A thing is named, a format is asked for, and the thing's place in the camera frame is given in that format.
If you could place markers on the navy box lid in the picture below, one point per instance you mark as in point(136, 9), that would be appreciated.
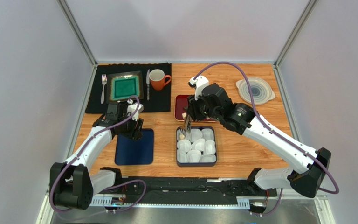
point(135, 152)

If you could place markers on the metal serving tongs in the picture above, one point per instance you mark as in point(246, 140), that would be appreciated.
point(186, 127)

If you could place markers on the green square plate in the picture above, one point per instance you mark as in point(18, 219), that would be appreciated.
point(120, 86)

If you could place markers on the navy box with paper cups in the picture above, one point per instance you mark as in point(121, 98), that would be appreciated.
point(199, 149)

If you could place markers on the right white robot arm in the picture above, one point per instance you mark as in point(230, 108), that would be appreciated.
point(307, 166)

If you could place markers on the table knife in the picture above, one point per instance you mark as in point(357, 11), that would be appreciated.
point(148, 84)

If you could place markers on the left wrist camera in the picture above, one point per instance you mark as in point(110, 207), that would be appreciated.
point(134, 109)

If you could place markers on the red lacquer tray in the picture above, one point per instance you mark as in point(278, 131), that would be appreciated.
point(181, 104)

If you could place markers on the orange mug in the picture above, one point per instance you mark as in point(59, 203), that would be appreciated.
point(159, 79)

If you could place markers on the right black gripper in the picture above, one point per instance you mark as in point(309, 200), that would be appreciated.
point(195, 107)

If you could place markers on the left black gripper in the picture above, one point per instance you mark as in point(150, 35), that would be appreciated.
point(134, 134)

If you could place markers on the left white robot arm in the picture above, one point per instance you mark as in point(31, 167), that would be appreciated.
point(71, 185)

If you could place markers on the silver fork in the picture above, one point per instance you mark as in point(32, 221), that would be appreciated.
point(104, 82)

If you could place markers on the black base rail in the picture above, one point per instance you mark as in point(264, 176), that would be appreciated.
point(189, 191)

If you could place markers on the black placemat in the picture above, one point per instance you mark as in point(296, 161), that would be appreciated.
point(160, 101)

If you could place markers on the white round plate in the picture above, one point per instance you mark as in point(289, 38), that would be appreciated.
point(260, 89)

